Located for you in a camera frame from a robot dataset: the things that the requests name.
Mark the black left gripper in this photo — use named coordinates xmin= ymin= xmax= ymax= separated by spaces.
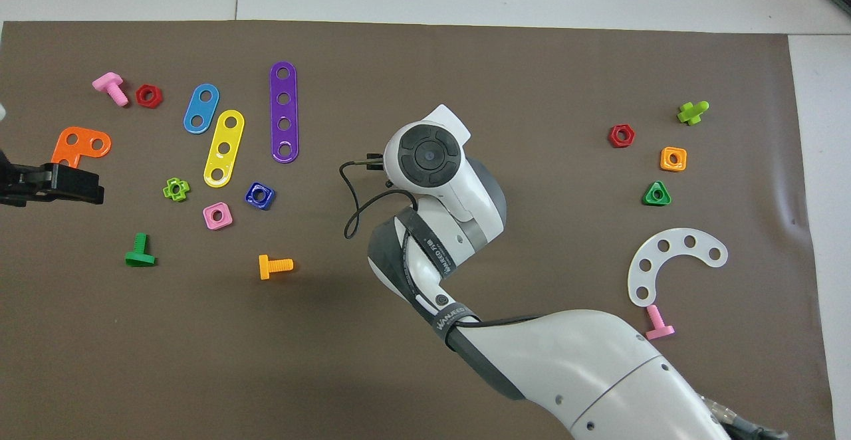
xmin=0 ymin=160 xmax=106 ymax=208

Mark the blue square nut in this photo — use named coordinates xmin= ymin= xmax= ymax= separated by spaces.
xmin=244 ymin=181 xmax=276 ymax=211

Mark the orange heart-shaped plate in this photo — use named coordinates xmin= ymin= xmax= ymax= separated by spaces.
xmin=50 ymin=126 xmax=112 ymax=169

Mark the purple four-hole plate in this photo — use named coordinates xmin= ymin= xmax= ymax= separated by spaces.
xmin=269 ymin=61 xmax=300 ymax=164

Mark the green plastic bolt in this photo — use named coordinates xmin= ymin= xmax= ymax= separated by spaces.
xmin=124 ymin=233 xmax=157 ymax=268

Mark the pink plastic bolt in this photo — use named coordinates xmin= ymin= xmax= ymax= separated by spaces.
xmin=644 ymin=304 xmax=675 ymax=342
xmin=92 ymin=72 xmax=130 ymax=107

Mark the brown table mat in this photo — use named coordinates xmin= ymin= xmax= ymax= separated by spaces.
xmin=0 ymin=20 xmax=837 ymax=440

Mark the yellow three-hole plate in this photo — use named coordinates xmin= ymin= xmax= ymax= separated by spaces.
xmin=203 ymin=109 xmax=245 ymax=189

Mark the orange plastic bolt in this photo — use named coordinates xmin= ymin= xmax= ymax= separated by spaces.
xmin=258 ymin=254 xmax=295 ymax=281

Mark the pink square nut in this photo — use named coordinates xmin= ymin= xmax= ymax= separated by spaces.
xmin=202 ymin=202 xmax=234 ymax=231

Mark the blue two-hole plate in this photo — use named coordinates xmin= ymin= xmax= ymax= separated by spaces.
xmin=183 ymin=83 xmax=221 ymax=135

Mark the green triangle nut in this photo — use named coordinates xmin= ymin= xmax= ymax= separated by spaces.
xmin=642 ymin=180 xmax=672 ymax=207

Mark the orange square nut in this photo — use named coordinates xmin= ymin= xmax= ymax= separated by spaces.
xmin=660 ymin=146 xmax=688 ymax=173

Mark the white curved perforated plate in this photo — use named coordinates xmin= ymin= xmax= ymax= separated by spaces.
xmin=627 ymin=228 xmax=729 ymax=308

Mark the lime cross-head bolt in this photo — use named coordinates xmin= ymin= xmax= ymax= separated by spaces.
xmin=677 ymin=100 xmax=710 ymax=126

